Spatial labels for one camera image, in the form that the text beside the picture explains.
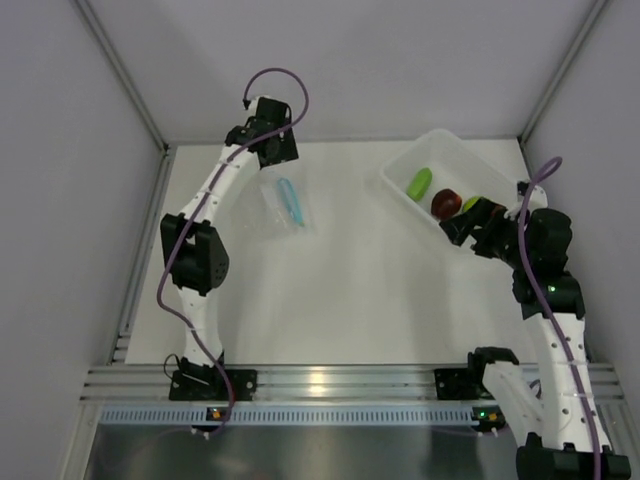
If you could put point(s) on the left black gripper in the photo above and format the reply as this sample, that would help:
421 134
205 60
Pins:
285 151

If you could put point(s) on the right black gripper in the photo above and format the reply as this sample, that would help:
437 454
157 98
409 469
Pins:
484 213

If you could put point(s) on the green fake apple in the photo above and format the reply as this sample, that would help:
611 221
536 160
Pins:
469 203

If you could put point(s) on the red fake apple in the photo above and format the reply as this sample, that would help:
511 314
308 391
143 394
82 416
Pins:
445 204

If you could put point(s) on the green fake food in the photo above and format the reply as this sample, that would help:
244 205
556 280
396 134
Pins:
419 184

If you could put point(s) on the clear zip top bag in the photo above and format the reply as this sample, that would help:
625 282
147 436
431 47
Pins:
284 207

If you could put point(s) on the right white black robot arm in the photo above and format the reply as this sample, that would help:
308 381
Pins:
558 431

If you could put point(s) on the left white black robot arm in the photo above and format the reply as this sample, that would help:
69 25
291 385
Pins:
195 258

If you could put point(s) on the clear plastic bin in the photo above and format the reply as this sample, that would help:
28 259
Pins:
454 166

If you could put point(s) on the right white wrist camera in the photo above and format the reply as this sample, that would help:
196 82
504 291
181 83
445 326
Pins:
537 199

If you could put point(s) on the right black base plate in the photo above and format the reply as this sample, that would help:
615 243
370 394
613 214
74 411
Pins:
459 384

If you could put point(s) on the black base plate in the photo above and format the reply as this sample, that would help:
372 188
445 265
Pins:
202 383
459 384

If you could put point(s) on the aluminium mounting rail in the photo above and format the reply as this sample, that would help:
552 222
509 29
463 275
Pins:
126 384

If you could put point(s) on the left aluminium frame post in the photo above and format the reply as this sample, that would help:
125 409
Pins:
97 30

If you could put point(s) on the aluminium frame post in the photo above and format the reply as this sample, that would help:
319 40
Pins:
97 30
591 19

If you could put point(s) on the right aluminium frame post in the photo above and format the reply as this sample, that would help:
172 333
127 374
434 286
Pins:
591 19

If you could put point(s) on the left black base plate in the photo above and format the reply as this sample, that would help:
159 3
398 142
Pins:
202 383

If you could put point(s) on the white slotted cable duct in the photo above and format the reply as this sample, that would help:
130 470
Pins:
262 415

